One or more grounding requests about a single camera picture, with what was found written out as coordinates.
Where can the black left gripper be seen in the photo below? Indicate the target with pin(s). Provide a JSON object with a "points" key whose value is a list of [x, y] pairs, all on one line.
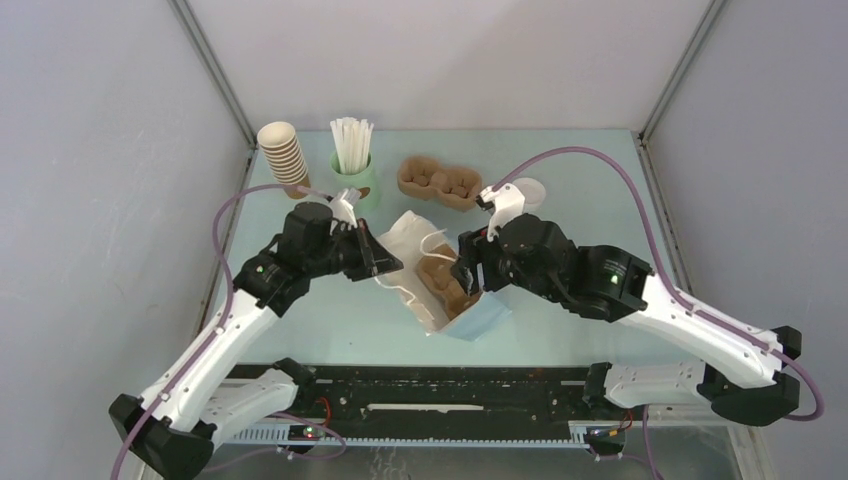
{"points": [[377, 259]]}

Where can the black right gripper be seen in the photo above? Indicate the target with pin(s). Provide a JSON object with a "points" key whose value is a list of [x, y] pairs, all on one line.
{"points": [[475, 244]]}

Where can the brown cardboard cup carrier tray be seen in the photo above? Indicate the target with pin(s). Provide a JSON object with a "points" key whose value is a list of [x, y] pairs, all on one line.
{"points": [[433, 270]]}

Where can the white paper bag with handles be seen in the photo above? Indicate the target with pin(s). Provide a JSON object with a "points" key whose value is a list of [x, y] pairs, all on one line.
{"points": [[410, 238]]}

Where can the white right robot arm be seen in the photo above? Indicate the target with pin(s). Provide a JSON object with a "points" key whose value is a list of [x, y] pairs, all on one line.
{"points": [[737, 373]]}

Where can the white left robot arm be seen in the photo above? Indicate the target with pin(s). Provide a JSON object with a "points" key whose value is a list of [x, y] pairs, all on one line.
{"points": [[175, 425]]}

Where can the green straw holder jar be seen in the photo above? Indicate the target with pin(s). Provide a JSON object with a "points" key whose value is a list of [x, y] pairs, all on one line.
{"points": [[365, 180]]}

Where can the brown cardboard cup carrier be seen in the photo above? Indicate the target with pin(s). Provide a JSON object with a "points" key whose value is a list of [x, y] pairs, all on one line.
{"points": [[426, 178]]}

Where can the stack of white lids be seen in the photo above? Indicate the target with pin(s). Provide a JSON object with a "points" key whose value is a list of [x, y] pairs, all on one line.
{"points": [[534, 193]]}

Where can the bundle of white wrapped straws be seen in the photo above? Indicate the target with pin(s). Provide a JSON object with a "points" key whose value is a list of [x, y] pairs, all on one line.
{"points": [[352, 139]]}

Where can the stack of brown paper cups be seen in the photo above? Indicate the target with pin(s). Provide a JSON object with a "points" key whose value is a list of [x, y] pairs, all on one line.
{"points": [[281, 148]]}

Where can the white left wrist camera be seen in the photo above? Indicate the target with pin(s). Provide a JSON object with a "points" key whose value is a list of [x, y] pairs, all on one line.
{"points": [[344, 205]]}

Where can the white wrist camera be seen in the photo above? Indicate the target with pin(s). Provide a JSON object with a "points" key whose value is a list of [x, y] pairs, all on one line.
{"points": [[504, 203], [344, 205]]}

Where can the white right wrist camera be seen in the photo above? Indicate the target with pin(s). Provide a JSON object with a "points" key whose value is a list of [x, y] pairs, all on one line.
{"points": [[504, 203]]}

